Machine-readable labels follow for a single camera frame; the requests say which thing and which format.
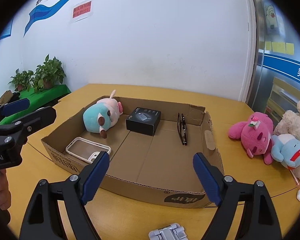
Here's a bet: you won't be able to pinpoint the white phone case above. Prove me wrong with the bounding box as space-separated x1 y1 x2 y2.
65 137 112 164

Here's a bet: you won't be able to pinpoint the pink pig plush toy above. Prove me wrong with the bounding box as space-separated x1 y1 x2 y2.
83 90 123 139

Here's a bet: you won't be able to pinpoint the small black box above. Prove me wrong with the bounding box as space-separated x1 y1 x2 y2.
126 107 161 136

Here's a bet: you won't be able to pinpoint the brown cardboard box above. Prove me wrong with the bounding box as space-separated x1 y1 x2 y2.
42 97 223 208

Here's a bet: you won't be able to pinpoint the black eyeglasses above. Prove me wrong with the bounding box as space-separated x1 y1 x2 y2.
177 113 188 146

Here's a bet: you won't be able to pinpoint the left hand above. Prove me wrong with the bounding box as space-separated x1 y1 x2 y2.
0 169 12 225

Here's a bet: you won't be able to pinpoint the green cloth covered table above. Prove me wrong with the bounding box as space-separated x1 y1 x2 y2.
0 85 71 125

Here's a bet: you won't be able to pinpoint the small potted green plant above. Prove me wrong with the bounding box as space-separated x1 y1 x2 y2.
9 69 34 92

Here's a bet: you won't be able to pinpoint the large potted green plant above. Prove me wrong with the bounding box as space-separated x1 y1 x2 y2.
32 54 66 92

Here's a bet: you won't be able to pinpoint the blue white plush toy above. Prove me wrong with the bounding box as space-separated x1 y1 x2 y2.
271 134 300 180

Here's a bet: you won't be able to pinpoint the pink bear plush toy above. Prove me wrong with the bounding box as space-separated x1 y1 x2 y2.
228 112 274 165

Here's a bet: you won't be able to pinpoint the beige plush toy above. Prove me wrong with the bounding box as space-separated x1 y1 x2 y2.
273 101 300 140

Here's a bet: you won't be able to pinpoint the yellow sticky notes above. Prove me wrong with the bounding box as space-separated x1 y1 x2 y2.
265 41 294 55

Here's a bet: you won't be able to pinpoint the blue framed wall poster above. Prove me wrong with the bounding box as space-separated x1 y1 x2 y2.
0 18 13 40

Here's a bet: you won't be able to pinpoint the red notice wall sign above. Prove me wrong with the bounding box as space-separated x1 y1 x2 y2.
72 1 92 19

